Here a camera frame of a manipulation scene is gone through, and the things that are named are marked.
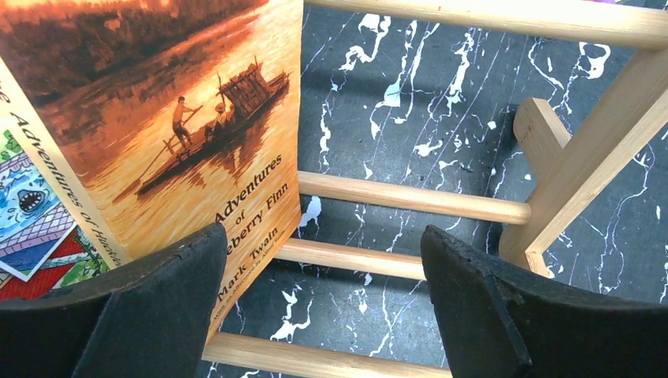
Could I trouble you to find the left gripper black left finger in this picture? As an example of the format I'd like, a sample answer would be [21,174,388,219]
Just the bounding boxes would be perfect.
[1,223,227,377]

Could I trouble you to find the red book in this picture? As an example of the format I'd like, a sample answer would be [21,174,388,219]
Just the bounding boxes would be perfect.
[0,114,113,302]

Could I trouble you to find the wooden book rack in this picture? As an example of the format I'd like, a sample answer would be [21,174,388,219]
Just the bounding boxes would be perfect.
[221,6,667,367]

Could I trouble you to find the orange Huckleberry Finn book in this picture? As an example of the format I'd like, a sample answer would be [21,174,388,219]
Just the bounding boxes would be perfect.
[1,1,303,335]

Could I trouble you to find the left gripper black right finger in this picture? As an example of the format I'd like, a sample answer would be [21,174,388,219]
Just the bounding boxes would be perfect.
[420,225,667,377]

